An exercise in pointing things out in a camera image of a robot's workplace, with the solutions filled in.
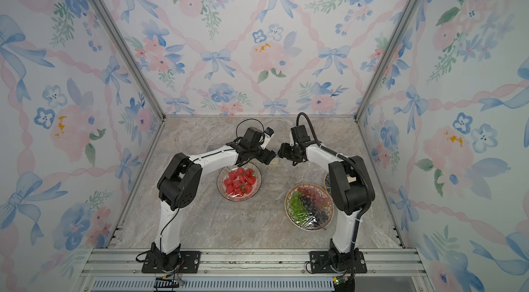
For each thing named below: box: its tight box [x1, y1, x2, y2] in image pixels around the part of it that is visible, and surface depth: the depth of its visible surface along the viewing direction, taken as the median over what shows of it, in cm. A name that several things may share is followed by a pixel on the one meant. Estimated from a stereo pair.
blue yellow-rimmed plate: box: [323, 172, 333, 196], surface depth 94 cm
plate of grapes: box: [284, 182, 335, 232], surface depth 85 cm
